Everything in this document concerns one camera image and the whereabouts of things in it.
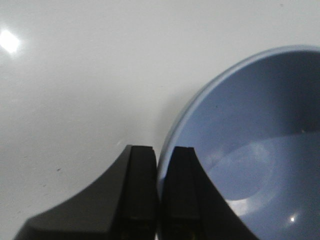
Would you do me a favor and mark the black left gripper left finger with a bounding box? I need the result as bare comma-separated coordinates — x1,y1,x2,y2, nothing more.
16,145,159,240

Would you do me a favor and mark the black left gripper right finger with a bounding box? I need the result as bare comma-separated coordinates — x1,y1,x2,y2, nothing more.
159,146,256,240

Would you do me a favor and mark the light blue bowl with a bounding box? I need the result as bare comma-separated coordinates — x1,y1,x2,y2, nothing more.
157,45,320,240

